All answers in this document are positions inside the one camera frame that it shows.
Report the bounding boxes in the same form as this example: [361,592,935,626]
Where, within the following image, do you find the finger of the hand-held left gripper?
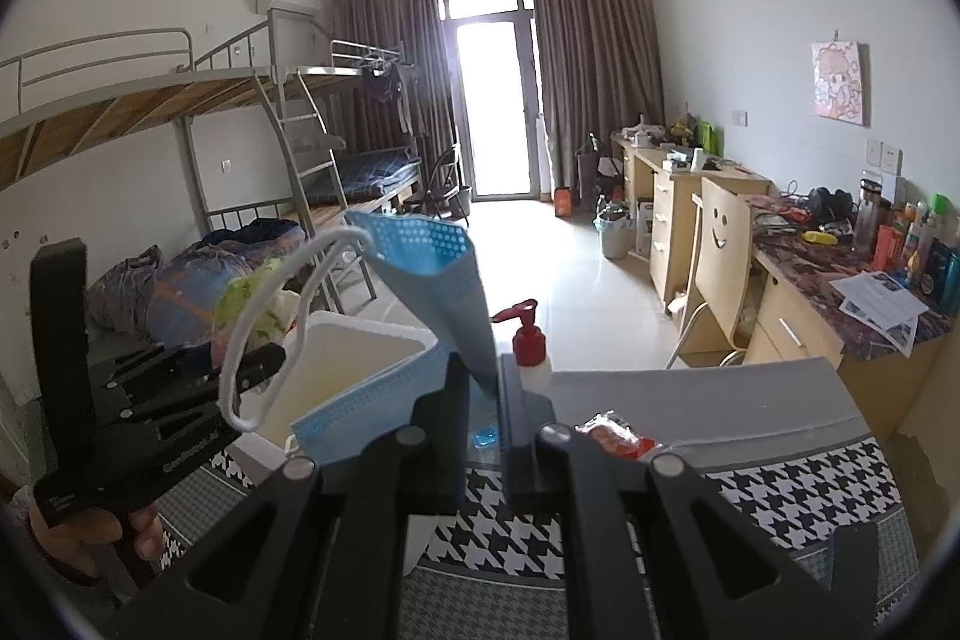
[172,342,288,397]

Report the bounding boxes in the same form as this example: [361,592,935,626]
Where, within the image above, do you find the green yellow cloth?
[212,261,301,345]

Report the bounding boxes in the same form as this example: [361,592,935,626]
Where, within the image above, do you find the row of toiletry bottles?
[855,179,960,296]

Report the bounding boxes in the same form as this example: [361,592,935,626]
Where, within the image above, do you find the white foam box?
[225,310,452,485]

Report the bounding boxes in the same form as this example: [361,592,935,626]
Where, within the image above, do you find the metal bucket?
[596,212,635,259]

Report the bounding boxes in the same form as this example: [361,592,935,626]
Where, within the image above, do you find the metal bunk ladder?
[255,70,376,311]

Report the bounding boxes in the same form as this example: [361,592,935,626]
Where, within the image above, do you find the glass balcony door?
[435,0,541,199]

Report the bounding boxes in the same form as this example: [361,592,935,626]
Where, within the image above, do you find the rolled blue quilt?
[86,220,308,341]

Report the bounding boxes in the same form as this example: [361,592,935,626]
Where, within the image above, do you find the clear blue plastic bottle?
[469,419,507,453]

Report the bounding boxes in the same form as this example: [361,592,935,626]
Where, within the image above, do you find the dark blue mattress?
[334,149,421,199]

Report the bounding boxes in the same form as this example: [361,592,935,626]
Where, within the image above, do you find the brown curtain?
[330,0,458,199]
[527,0,665,199]

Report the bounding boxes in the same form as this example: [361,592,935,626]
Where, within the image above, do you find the houndstooth printed blanket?
[150,355,927,640]

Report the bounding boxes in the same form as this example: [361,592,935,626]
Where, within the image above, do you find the wooden desk with patterned top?
[746,197,957,446]

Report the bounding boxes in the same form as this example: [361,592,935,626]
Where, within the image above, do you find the black folding trolley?
[577,134,623,214]

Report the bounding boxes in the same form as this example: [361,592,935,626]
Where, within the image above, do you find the wooden smiley face chair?
[667,176,755,371]

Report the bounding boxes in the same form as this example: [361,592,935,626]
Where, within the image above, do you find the black headphones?
[806,186,856,225]

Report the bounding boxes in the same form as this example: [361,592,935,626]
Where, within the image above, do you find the black folding chair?
[416,145,473,229]

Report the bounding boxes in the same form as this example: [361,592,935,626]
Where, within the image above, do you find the pink wall picture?
[810,40,871,127]

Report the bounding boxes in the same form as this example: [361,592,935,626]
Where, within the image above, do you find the printed paper sheets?
[829,269,931,356]

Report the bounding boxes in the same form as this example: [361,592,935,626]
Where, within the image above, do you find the person's left hand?
[26,490,162,581]

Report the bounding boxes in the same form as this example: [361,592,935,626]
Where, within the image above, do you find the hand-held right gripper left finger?
[112,351,472,640]

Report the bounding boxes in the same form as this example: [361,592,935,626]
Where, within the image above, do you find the blue face mask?
[217,211,500,468]

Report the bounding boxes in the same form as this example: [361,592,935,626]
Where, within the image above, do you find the white pump lotion bottle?
[491,299,556,386]

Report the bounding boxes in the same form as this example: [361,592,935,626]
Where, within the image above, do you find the red snack packet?
[574,411,665,461]

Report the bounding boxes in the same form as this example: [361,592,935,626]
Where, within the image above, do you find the metal bunk bed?
[0,26,353,341]
[270,6,425,217]

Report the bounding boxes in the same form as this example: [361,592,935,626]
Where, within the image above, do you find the dark hanging clothes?
[360,62,421,135]

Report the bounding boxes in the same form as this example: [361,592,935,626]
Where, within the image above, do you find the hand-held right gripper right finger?
[499,355,882,640]

